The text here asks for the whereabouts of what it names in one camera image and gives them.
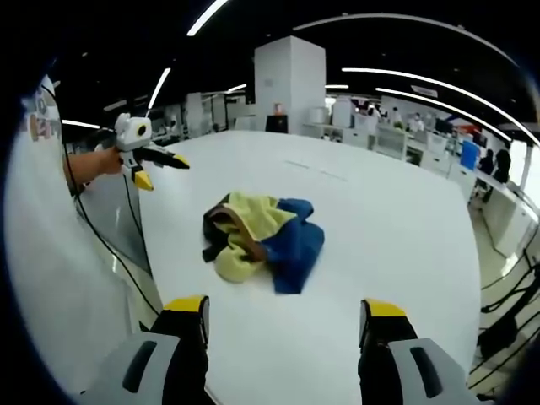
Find person's left hand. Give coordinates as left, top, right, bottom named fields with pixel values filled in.
left=90, top=148, right=125, bottom=176

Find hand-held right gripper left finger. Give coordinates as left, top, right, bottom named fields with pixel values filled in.
left=79, top=294, right=211, bottom=405

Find short ceiling light strip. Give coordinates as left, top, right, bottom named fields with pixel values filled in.
left=186, top=0, right=232, bottom=37
left=147, top=67, right=172, bottom=111

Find curved ceiling rail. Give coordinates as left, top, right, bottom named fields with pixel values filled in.
left=292, top=12, right=521, bottom=68

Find white square pillar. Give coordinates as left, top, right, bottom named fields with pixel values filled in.
left=254, top=35, right=327, bottom=137

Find yellow and blue garment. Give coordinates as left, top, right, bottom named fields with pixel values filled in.
left=201, top=191, right=327, bottom=296

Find black floor stand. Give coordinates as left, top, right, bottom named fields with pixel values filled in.
left=478, top=246, right=540, bottom=362

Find black cable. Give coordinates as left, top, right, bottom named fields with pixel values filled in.
left=121, top=170, right=154, bottom=278
left=62, top=138, right=164, bottom=316

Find long ceiling light strip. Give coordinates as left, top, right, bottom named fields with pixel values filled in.
left=340, top=66, right=516, bottom=143
left=374, top=87, right=514, bottom=143

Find blue bin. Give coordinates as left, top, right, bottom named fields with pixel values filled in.
left=461, top=140, right=480, bottom=170

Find person's white printed shirt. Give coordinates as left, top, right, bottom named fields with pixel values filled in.
left=3, top=74, right=164, bottom=400

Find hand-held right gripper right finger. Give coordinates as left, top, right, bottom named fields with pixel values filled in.
left=357, top=297, right=482, bottom=405

